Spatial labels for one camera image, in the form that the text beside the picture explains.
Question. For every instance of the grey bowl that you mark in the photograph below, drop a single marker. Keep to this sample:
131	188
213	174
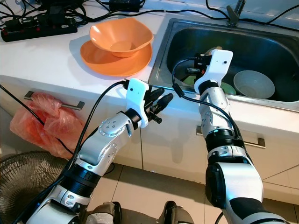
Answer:
254	85

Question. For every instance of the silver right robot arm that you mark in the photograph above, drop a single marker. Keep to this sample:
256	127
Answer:
238	186

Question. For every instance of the black power strip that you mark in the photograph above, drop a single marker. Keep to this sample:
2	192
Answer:
37	30

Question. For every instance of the white kitchen cabinet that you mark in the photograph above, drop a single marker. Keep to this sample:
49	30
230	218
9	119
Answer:
168	144

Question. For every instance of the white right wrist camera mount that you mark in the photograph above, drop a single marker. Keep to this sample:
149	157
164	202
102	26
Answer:
219	67

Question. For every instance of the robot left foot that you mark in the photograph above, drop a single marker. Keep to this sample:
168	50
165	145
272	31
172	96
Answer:
103	213

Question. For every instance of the orange plastic plate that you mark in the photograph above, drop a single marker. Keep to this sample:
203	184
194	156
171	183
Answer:
105	66

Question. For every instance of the green plate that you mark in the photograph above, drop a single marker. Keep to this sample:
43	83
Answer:
229	88

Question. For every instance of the red plastic bag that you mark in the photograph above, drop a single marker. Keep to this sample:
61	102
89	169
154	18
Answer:
56	128

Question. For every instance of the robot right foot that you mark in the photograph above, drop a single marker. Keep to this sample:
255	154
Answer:
177	213

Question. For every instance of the stainless steel sink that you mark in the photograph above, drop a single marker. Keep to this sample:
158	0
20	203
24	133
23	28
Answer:
266	46

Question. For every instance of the dark metal faucet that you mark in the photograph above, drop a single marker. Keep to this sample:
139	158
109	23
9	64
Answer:
233	15

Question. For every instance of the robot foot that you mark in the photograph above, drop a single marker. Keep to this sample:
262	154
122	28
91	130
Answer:
177	213
103	213

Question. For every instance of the black power adapter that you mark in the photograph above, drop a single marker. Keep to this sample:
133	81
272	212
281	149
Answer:
125	5

